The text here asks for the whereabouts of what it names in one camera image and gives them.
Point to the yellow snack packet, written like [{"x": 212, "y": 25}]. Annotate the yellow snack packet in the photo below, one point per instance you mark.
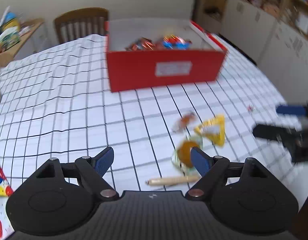
[{"x": 213, "y": 129}]

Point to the orange jelly cup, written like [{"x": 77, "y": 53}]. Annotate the orange jelly cup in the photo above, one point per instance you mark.
[{"x": 181, "y": 158}]

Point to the green tissue pack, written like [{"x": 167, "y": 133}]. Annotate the green tissue pack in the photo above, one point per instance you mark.
[{"x": 9, "y": 38}]

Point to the brown foil snack bag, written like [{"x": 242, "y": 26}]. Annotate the brown foil snack bag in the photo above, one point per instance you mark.
[{"x": 141, "y": 44}]

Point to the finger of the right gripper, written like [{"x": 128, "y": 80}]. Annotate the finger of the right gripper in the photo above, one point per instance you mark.
[
  {"x": 285, "y": 135},
  {"x": 298, "y": 110}
]

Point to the yellow blue container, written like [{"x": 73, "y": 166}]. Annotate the yellow blue container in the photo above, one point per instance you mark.
[{"x": 10, "y": 21}]

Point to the blue snack packet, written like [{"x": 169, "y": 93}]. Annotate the blue snack packet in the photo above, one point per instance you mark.
[{"x": 176, "y": 42}]

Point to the small red candy wrapper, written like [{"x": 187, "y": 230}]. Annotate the small red candy wrapper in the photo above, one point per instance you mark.
[{"x": 250, "y": 108}]

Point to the white grid tablecloth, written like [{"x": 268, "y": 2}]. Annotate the white grid tablecloth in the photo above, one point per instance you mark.
[{"x": 58, "y": 103}]

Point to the beige snack stick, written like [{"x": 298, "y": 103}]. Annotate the beige snack stick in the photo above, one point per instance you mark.
[{"x": 167, "y": 181}]

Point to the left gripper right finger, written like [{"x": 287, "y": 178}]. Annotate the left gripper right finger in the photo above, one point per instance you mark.
[{"x": 214, "y": 172}]

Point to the clear orange snack packet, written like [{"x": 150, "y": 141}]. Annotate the clear orange snack packet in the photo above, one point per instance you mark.
[{"x": 181, "y": 124}]

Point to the wooden side cabinet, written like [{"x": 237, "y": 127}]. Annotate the wooden side cabinet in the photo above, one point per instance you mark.
[{"x": 8, "y": 55}]

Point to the red cardboard box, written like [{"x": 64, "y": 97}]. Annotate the red cardboard box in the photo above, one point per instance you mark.
[{"x": 129, "y": 70}]

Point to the white shoe cabinet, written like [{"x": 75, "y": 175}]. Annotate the white shoe cabinet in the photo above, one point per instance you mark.
[{"x": 278, "y": 50}]

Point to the brown wooden chair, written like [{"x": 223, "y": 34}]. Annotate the brown wooden chair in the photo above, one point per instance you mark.
[{"x": 80, "y": 23}]

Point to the colourful dotted cloth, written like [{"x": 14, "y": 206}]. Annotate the colourful dotted cloth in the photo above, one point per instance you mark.
[{"x": 5, "y": 192}]

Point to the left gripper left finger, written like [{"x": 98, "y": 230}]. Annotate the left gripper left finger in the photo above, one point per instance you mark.
[{"x": 82, "y": 180}]

